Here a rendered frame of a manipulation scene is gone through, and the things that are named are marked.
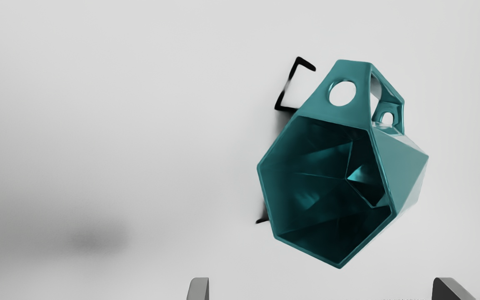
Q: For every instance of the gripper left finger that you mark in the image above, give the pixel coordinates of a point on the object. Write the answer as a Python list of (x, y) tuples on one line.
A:
[(198, 289)]

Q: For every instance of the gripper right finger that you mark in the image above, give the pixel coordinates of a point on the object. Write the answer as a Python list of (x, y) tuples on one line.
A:
[(446, 291)]

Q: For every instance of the teal faceted mug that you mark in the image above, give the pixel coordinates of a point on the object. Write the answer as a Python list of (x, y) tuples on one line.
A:
[(398, 166)]

